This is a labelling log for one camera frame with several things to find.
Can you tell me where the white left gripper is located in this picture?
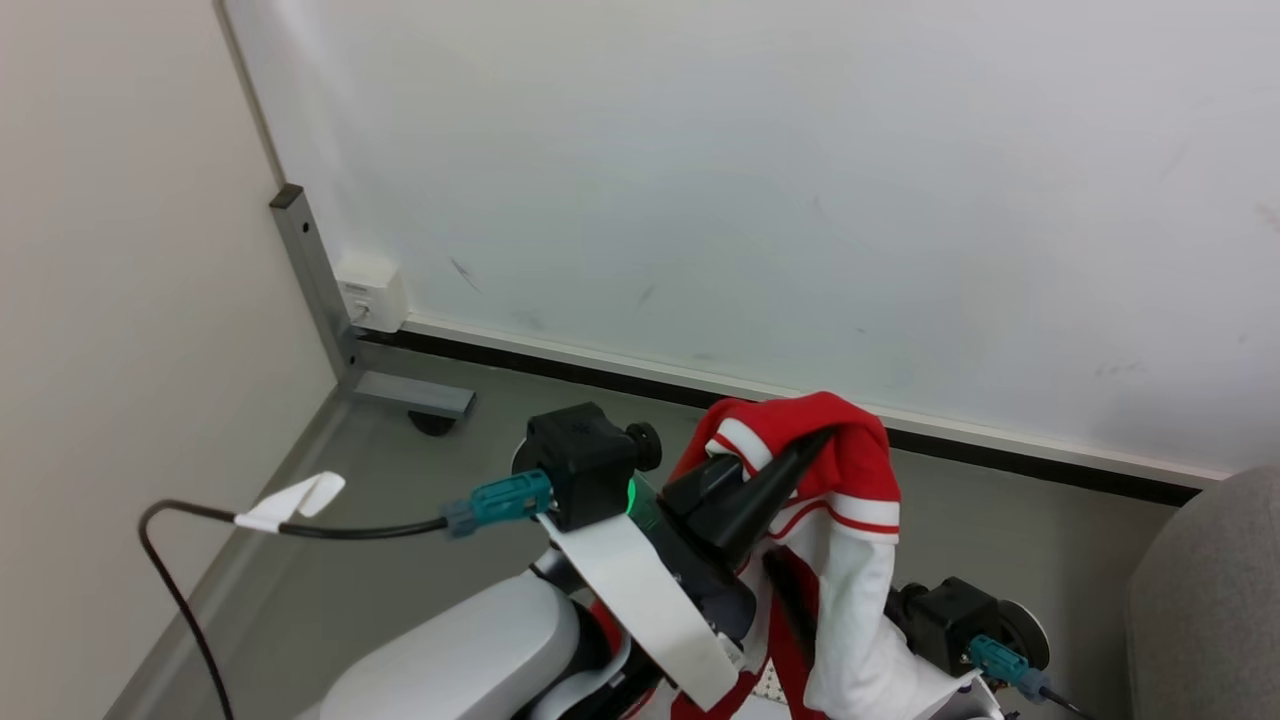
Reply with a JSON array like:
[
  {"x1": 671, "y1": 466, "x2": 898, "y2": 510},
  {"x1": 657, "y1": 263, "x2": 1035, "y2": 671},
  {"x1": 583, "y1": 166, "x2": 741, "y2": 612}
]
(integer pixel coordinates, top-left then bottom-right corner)
[{"x1": 540, "y1": 427, "x2": 839, "y2": 712}]

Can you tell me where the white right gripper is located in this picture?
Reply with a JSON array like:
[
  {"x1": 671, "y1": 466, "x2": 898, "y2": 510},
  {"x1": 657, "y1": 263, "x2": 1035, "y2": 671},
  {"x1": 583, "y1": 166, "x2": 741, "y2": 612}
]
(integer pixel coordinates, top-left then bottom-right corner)
[{"x1": 928, "y1": 674, "x2": 1006, "y2": 720}]

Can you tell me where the red and white garment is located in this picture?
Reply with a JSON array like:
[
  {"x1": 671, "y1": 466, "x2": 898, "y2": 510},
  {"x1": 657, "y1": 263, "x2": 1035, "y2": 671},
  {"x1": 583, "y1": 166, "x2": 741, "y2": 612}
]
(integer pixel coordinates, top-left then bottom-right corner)
[{"x1": 590, "y1": 391, "x2": 986, "y2": 720}]

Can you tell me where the grey upholstered seat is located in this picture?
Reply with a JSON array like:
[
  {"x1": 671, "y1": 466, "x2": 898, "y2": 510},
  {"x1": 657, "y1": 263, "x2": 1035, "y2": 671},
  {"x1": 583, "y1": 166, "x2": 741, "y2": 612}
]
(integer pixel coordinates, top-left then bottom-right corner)
[{"x1": 1127, "y1": 465, "x2": 1280, "y2": 720}]

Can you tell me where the grey metal partition foot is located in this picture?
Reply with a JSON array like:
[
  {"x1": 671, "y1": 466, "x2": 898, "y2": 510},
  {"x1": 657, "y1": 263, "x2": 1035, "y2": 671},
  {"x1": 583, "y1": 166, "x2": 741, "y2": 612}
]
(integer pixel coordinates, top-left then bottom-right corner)
[{"x1": 269, "y1": 184, "x2": 476, "y2": 421}]

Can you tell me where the teal right camera cable connector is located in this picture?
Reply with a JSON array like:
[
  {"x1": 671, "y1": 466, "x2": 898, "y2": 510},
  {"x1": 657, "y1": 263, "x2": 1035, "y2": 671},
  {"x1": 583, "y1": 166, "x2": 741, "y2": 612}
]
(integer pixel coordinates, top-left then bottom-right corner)
[{"x1": 967, "y1": 635, "x2": 1051, "y2": 701}]

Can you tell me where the teal camera cable connector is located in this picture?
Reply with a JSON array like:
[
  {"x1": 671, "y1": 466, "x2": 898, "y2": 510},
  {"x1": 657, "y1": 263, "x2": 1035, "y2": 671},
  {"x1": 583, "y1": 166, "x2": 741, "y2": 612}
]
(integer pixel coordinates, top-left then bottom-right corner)
[
  {"x1": 441, "y1": 470, "x2": 556, "y2": 539},
  {"x1": 967, "y1": 635, "x2": 1051, "y2": 701}
]

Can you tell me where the black right camera cable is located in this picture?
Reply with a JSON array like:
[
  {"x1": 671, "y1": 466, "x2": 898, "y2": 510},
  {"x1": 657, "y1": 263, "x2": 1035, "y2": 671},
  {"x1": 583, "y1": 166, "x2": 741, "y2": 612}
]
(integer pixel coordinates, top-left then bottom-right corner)
[{"x1": 1040, "y1": 685, "x2": 1096, "y2": 720}]

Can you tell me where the black camera cable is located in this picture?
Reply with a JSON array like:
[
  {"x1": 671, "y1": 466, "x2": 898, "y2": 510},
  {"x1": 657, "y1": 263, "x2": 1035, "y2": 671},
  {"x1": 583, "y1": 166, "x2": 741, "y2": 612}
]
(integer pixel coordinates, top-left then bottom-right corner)
[
  {"x1": 1040, "y1": 685, "x2": 1096, "y2": 720},
  {"x1": 138, "y1": 499, "x2": 451, "y2": 720}
]

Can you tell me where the white and black wall skirting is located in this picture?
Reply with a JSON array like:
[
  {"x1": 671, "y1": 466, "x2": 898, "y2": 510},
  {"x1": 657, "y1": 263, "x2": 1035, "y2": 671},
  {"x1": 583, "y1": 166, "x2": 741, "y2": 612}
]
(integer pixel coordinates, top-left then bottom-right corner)
[{"x1": 360, "y1": 315, "x2": 1233, "y2": 508}]

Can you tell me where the teal left camera cable connector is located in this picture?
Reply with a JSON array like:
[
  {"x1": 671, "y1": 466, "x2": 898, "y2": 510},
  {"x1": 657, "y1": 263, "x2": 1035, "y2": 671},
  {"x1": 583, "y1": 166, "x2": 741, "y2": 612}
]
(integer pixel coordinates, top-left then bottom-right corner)
[{"x1": 441, "y1": 470, "x2": 556, "y2": 539}]

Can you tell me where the black left camera cable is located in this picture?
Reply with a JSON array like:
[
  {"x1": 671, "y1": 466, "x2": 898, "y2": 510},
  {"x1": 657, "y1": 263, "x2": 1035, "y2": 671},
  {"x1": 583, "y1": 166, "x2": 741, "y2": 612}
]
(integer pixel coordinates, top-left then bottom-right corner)
[{"x1": 138, "y1": 499, "x2": 451, "y2": 720}]

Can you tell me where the white wall socket box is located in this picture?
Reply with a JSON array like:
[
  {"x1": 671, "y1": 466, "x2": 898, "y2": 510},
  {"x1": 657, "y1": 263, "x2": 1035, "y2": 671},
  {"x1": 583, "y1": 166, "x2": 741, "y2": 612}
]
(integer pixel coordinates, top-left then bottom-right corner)
[{"x1": 335, "y1": 252, "x2": 411, "y2": 334}]

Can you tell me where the white cable label tag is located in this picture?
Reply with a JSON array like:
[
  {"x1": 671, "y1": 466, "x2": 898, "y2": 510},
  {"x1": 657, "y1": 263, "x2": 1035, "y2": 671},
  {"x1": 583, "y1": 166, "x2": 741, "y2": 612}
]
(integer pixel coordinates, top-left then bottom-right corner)
[{"x1": 233, "y1": 472, "x2": 347, "y2": 534}]

